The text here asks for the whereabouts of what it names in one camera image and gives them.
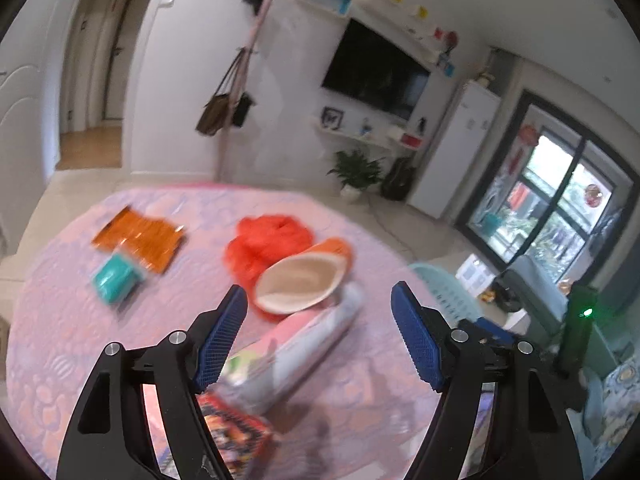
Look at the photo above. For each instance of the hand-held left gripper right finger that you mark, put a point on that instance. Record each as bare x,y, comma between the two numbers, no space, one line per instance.
415,332

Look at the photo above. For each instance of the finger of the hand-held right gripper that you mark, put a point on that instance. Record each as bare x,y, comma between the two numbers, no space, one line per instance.
497,327

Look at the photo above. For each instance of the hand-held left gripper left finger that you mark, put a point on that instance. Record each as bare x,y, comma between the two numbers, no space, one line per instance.
223,332

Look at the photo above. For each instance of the white spray can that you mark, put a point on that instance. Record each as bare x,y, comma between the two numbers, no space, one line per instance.
305,347

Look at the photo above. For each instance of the teal plastic chair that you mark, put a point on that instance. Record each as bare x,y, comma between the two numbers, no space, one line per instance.
450,295

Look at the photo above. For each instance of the grey sofa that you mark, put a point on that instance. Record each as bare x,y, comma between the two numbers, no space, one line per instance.
537,290

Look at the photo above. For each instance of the white cardboard box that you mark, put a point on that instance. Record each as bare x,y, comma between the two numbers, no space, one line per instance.
472,272

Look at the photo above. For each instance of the orange paper cup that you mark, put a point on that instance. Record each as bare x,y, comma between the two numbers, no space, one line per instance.
300,280

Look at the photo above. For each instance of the colourful snack box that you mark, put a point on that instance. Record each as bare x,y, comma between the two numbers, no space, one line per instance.
240,432

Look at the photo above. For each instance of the red crumpled cloth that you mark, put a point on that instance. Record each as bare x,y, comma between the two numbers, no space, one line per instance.
265,240

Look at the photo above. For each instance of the teal tissue packet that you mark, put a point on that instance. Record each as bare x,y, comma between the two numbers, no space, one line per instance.
116,280

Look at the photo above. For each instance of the orange snack packet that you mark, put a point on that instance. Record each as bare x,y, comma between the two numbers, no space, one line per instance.
137,237

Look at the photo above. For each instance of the glass balcony door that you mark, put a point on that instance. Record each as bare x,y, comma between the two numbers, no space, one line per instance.
555,200

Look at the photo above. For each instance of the black guitar bag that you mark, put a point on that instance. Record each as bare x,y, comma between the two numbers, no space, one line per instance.
398,180

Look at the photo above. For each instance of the green potted plant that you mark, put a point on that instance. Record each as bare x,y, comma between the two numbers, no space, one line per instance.
356,170

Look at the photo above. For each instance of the white refrigerator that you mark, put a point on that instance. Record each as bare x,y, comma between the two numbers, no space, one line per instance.
450,155

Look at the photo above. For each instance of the red box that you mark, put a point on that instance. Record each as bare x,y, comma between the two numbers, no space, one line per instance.
411,140

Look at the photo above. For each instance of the white shelf under television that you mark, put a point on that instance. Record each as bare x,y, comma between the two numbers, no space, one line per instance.
350,135

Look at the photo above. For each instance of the brown handbag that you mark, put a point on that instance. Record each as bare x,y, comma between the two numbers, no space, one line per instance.
212,115

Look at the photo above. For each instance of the small black bag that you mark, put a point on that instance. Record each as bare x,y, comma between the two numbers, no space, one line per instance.
242,110

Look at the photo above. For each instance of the pink coat rack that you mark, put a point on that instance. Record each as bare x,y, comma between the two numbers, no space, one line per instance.
250,55

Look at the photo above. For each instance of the hallway door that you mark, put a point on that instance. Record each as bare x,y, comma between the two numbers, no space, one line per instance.
120,45

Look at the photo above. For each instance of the black picture frame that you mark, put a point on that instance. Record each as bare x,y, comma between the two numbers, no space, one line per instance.
332,117

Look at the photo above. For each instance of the black wall television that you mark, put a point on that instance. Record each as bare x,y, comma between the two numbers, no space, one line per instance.
372,67

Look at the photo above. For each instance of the long white wall shelf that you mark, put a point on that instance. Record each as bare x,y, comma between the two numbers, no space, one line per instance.
395,25

